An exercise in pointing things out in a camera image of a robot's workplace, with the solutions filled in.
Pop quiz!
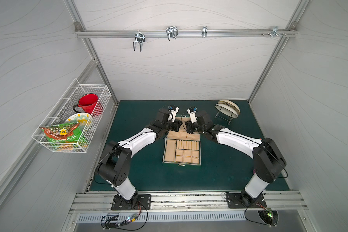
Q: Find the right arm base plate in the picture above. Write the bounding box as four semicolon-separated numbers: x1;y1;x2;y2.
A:
223;192;267;209

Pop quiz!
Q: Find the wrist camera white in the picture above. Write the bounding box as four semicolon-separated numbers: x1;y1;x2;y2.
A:
168;105;179;122
187;107;197;124

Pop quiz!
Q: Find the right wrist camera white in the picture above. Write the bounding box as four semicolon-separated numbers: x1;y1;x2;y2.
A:
187;107;197;124

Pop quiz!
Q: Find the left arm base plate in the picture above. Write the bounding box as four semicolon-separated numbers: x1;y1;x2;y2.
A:
111;194;152;211

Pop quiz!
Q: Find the round mirror on wire stand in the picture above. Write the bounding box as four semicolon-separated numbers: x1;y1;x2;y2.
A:
215;100;241;125

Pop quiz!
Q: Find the patterned white plate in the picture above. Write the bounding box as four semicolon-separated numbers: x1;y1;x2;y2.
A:
65;113;92;130

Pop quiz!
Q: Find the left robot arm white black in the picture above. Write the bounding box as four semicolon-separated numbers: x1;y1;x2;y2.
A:
95;105;182;202

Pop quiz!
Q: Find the right base cable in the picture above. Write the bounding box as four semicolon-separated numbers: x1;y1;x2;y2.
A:
223;191;279;227

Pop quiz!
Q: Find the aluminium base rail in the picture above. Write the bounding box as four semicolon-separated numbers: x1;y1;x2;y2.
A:
69;190;308;213

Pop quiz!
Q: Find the aluminium top rail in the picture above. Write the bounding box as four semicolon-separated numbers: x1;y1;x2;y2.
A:
75;28;298;39

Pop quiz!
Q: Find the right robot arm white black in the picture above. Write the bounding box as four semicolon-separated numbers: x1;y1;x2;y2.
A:
185;107;287;206

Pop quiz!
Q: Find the green jewelry box beige lining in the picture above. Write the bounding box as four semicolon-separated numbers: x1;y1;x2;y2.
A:
163;117;201;166

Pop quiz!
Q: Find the red mug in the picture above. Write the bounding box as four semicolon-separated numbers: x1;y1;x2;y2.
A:
72;93;104;116

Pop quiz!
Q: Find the white wire basket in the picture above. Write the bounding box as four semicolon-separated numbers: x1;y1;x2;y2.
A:
32;80;111;153

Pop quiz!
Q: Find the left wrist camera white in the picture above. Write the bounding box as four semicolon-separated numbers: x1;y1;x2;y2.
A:
168;105;179;122

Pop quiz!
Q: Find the white ventilation grille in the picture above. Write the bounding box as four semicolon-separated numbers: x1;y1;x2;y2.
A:
77;211;246;223

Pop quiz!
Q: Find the double metal hook left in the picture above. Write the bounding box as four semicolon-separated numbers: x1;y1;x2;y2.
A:
132;32;146;52

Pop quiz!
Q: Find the left base cable bundle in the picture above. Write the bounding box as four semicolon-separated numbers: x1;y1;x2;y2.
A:
100;201;148;232

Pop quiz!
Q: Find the green snack bag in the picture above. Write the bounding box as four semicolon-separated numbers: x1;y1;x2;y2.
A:
40;121;89;147

